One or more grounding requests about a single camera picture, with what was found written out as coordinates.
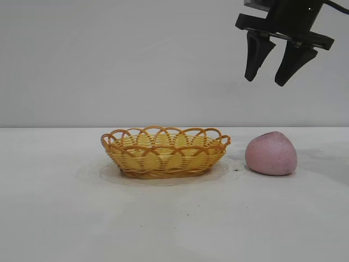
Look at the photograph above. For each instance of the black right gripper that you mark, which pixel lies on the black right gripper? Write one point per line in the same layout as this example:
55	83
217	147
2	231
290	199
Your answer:
293	16

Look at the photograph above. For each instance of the pink round bun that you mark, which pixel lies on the pink round bun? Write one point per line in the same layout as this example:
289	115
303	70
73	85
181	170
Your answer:
270	154

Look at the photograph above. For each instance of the yellow woven wicker basket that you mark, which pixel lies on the yellow woven wicker basket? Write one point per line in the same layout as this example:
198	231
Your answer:
163	161

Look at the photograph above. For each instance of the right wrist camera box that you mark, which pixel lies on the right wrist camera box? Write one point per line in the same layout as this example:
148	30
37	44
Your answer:
257	5

